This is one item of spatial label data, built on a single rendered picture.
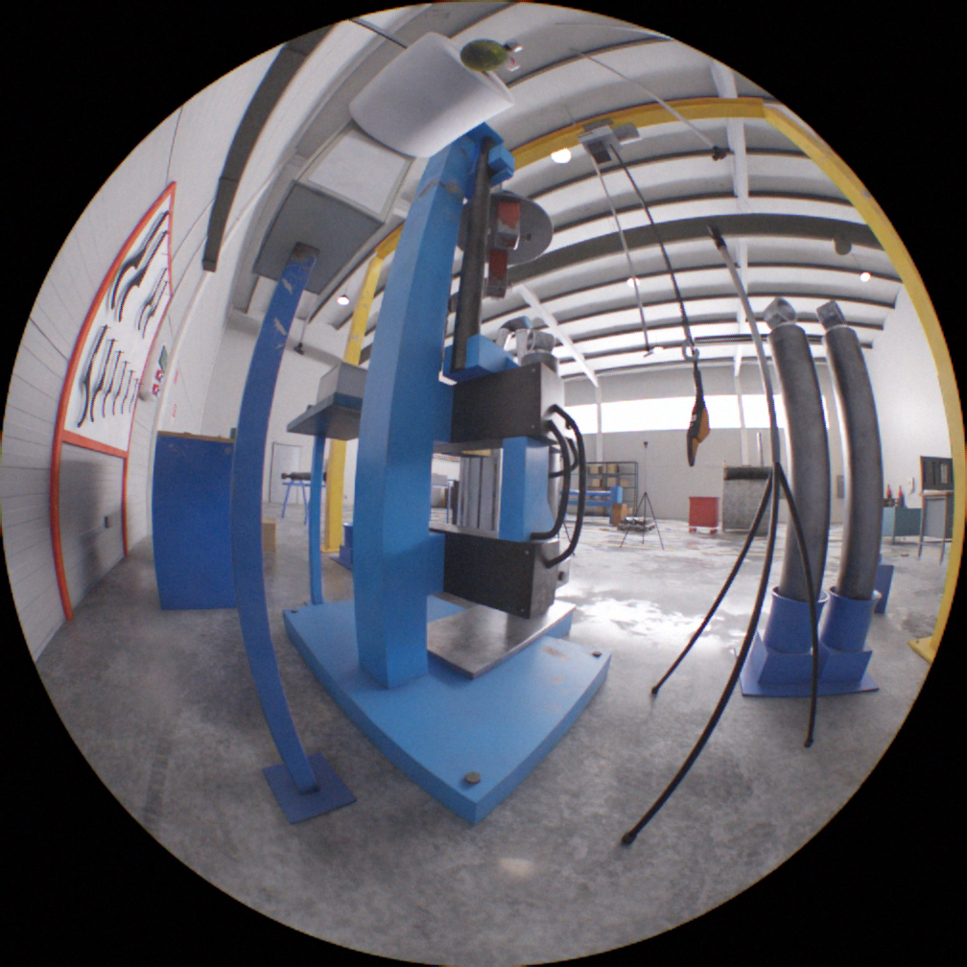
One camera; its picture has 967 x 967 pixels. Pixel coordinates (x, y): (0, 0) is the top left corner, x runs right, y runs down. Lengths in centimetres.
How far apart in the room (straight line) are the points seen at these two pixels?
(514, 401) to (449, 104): 75
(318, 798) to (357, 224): 117
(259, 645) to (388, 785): 49
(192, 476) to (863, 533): 301
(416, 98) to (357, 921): 141
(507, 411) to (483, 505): 167
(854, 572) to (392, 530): 171
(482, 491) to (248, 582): 211
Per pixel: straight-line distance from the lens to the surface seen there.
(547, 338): 170
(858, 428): 155
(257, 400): 52
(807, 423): 140
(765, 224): 699
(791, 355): 149
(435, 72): 71
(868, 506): 152
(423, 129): 75
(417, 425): 85
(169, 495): 184
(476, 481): 244
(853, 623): 156
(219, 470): 181
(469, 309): 98
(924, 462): 627
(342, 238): 65
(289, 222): 65
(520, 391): 81
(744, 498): 862
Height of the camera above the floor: 72
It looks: 2 degrees up
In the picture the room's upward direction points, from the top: 3 degrees clockwise
